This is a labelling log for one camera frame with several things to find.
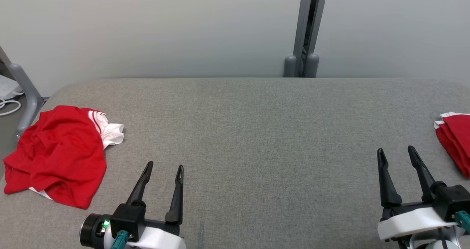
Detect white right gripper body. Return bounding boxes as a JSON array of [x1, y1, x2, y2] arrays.
[[377, 201, 459, 242]]

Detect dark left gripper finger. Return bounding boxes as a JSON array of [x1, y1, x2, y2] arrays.
[[164, 165, 184, 226], [126, 161, 154, 206]]

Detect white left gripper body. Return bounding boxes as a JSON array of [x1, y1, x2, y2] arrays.
[[80, 213, 187, 249]]

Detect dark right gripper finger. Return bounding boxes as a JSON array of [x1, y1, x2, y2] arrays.
[[377, 148, 403, 208], [408, 145, 437, 202]]

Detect red shorts white stripe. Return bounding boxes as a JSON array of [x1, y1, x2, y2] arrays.
[[434, 112, 470, 179]]

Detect red jersey white sleeves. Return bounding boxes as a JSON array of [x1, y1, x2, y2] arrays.
[[3, 105, 125, 210]]

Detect grey metal support leg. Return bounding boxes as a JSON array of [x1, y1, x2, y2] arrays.
[[0, 45, 45, 139]]

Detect white power strip with plug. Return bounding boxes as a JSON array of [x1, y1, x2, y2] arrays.
[[0, 75, 23, 99]]

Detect left camera cable teal plug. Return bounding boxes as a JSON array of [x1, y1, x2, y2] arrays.
[[109, 230, 130, 249]]

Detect grey metal partition post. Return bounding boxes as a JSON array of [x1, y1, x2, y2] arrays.
[[283, 0, 329, 78]]

